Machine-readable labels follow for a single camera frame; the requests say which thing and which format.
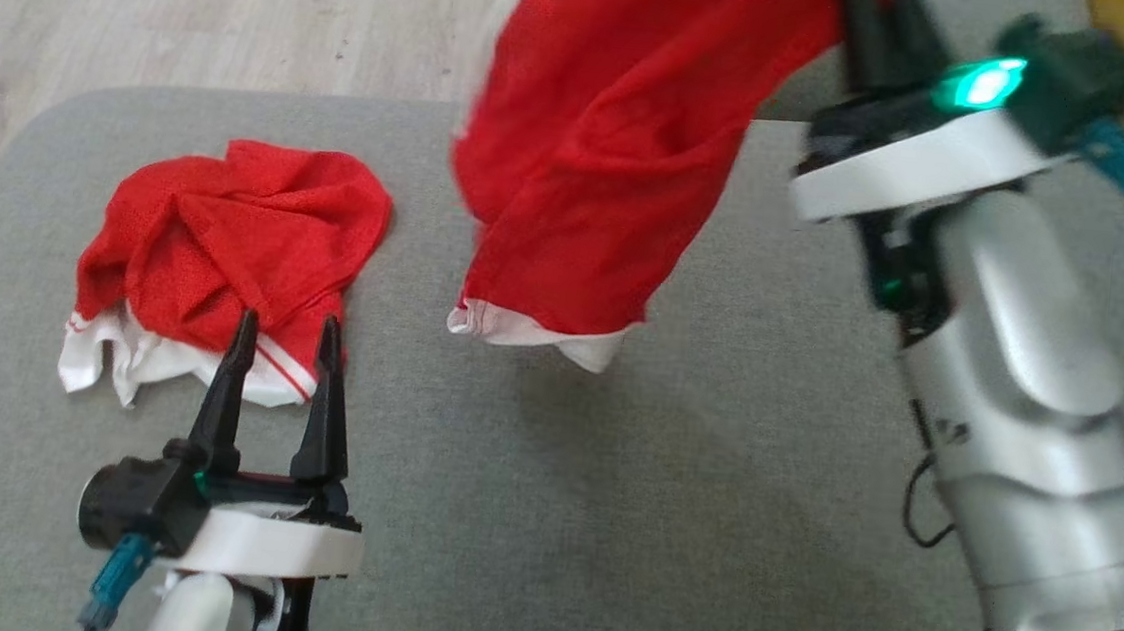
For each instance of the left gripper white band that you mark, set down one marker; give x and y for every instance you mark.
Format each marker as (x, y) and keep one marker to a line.
(273, 544)

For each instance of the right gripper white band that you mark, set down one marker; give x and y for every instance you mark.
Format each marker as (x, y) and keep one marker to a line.
(915, 168)

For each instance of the red basketball jersey striped trim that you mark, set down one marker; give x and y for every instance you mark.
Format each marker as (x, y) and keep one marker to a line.
(227, 239)

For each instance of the red shorts with white hem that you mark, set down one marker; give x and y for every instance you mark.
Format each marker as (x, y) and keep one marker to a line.
(594, 158)

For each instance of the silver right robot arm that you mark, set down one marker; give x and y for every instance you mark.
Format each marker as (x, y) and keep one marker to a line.
(1027, 392)

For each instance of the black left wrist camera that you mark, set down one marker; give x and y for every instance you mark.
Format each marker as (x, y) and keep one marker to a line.
(136, 508)

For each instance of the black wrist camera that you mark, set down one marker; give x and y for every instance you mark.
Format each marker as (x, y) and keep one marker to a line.
(1082, 76)
(136, 508)

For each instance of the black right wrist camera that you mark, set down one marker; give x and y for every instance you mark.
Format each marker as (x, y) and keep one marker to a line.
(1082, 76)

